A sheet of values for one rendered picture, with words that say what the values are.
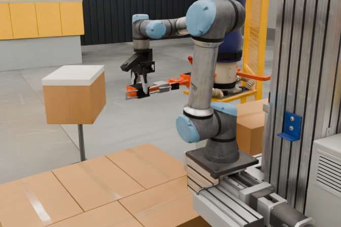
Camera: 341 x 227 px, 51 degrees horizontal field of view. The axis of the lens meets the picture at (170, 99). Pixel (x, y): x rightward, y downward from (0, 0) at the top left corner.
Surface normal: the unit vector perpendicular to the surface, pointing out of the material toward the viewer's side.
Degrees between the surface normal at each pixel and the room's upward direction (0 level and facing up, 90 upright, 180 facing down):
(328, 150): 90
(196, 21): 82
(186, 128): 98
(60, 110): 90
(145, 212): 0
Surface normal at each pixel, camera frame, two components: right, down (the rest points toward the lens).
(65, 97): -0.02, 0.29
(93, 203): 0.00, -0.96
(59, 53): 0.50, 0.25
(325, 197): -0.87, 0.15
